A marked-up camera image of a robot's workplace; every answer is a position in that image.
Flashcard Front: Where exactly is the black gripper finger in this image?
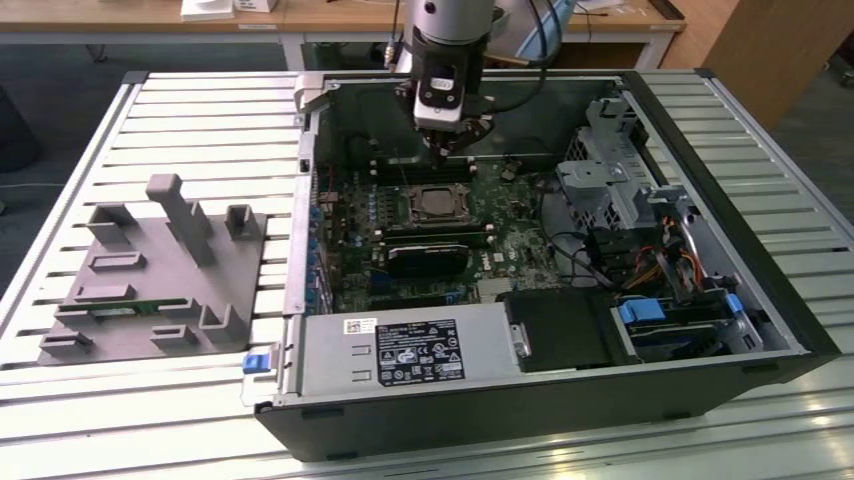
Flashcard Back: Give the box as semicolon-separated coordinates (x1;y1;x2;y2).
421;127;449;169
438;118;497;169

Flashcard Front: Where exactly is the silver topped CPU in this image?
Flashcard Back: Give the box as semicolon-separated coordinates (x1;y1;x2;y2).
421;192;462;215

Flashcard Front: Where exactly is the CPU socket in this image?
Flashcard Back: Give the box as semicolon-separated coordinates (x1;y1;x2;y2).
404;182;482;226

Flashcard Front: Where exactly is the black RAM slot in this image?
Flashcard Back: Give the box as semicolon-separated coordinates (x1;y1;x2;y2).
382;229;489;237
384;233;490;242
385;238;493;248
381;225;488;233

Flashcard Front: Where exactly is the silver drive cage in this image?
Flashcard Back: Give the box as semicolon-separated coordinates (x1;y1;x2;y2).
554;97;700;234

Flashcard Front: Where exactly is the black graphics card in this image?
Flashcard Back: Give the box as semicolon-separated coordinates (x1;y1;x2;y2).
385;243;472;280

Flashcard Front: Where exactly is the green motherboard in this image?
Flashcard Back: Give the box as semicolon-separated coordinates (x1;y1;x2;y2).
307;158;580;315

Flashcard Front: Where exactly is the wooden desk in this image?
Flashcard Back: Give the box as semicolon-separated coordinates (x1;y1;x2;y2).
0;0;689;71

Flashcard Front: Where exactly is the silver chipset heatsink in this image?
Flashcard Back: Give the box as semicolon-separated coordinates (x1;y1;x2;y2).
477;278;514;302

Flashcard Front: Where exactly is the plain white box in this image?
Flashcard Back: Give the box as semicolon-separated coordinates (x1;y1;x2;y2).
179;0;237;22

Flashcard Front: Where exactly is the black plastic shroud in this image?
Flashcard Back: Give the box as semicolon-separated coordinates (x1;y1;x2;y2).
497;288;640;375

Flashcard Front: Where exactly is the silver power supply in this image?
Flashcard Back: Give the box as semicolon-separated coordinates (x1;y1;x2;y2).
293;303;524;400

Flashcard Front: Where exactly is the hard disk in blue carrier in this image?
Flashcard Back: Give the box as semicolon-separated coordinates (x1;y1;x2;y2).
610;294;766;365

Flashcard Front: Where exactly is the wooden cabinet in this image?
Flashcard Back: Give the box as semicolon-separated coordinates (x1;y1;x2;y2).
657;0;854;132

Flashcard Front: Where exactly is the grey parts rack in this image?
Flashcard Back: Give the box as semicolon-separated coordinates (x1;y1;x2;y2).
37;173;270;370

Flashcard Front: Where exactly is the blue case latch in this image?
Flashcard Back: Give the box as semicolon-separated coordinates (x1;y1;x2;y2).
242;351;279;376

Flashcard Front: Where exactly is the black PC case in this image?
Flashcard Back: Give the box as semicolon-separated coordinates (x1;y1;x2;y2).
253;67;844;464

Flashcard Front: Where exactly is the green RAM stick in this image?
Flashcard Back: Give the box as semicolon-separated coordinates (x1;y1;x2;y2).
86;297;194;318

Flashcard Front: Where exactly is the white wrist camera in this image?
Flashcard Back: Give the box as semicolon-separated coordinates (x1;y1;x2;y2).
410;73;469;132

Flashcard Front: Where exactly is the black looped cable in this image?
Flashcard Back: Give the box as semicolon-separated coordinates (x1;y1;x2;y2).
538;227;620;294

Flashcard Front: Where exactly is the orange yellow wire bundle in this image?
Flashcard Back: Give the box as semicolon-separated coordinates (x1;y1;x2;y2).
626;242;710;294

